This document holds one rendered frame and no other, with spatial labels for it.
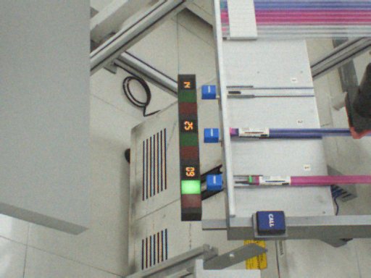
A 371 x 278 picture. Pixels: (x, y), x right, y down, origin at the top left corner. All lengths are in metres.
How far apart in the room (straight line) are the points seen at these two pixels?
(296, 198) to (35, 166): 0.50
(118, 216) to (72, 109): 0.88
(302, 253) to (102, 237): 0.67
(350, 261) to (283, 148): 0.53
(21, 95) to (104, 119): 1.05
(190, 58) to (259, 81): 1.34
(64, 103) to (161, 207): 0.75
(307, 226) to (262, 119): 0.26
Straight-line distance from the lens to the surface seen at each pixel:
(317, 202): 1.29
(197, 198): 1.27
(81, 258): 1.93
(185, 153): 1.33
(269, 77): 1.44
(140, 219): 1.96
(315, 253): 1.65
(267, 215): 1.21
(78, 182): 1.17
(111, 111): 2.25
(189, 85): 1.43
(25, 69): 1.21
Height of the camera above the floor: 1.43
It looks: 36 degrees down
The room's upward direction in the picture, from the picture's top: 61 degrees clockwise
